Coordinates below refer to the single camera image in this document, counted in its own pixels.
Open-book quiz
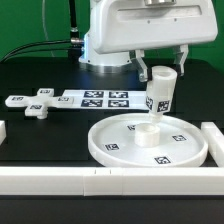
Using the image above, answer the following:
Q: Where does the white front fence rail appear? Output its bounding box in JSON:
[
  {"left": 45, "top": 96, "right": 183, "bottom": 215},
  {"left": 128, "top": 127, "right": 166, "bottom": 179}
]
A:
[{"left": 0, "top": 167, "right": 224, "bottom": 196}]

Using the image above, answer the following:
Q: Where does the thin white cable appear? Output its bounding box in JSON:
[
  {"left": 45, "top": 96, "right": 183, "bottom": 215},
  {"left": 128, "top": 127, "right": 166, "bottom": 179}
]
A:
[{"left": 41, "top": 0, "right": 55, "bottom": 58}]

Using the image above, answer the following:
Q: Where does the white left fence rail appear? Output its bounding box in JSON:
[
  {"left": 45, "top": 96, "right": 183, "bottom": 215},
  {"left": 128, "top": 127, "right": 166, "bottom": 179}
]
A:
[{"left": 0, "top": 120, "right": 6, "bottom": 145}]

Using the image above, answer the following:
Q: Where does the white right fence rail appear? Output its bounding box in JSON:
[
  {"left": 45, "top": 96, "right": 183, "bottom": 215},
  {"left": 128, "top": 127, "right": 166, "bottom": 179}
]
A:
[{"left": 201, "top": 122, "right": 224, "bottom": 168}]

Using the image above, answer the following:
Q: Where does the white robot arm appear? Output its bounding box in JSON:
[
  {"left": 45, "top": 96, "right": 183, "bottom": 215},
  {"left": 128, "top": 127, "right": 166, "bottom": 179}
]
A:
[{"left": 80, "top": 0, "right": 218, "bottom": 82}]

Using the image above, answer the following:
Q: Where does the black cable with connector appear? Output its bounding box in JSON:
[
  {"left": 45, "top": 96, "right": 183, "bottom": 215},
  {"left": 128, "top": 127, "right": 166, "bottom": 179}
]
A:
[{"left": 0, "top": 37, "right": 85, "bottom": 64}]

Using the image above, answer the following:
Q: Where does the white fence rail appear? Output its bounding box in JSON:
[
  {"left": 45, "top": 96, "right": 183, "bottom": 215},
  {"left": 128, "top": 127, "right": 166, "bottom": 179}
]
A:
[
  {"left": 201, "top": 122, "right": 224, "bottom": 168},
  {"left": 0, "top": 120, "right": 6, "bottom": 145},
  {"left": 0, "top": 167, "right": 224, "bottom": 196}
]

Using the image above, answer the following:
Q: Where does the black vertical cable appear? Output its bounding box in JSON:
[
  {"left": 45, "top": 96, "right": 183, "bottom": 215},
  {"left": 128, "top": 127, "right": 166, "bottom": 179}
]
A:
[{"left": 68, "top": 0, "right": 80, "bottom": 38}]

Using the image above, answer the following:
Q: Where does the white round table top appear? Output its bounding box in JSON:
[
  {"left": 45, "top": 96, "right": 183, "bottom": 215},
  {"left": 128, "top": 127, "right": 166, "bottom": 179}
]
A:
[{"left": 88, "top": 113, "right": 208, "bottom": 168}]

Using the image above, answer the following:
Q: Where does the white cross-shaped table base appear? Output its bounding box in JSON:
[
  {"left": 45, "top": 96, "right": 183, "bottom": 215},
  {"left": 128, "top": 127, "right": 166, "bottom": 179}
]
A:
[{"left": 5, "top": 88, "right": 74, "bottom": 119}]

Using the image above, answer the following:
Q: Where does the white marker sheet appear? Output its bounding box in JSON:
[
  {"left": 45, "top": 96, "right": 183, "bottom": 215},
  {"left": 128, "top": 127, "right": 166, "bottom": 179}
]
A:
[{"left": 63, "top": 90, "right": 147, "bottom": 110}]

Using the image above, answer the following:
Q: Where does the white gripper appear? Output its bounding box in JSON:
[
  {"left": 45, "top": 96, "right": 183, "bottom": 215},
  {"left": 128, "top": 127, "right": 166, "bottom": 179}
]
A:
[{"left": 90, "top": 0, "right": 218, "bottom": 82}]

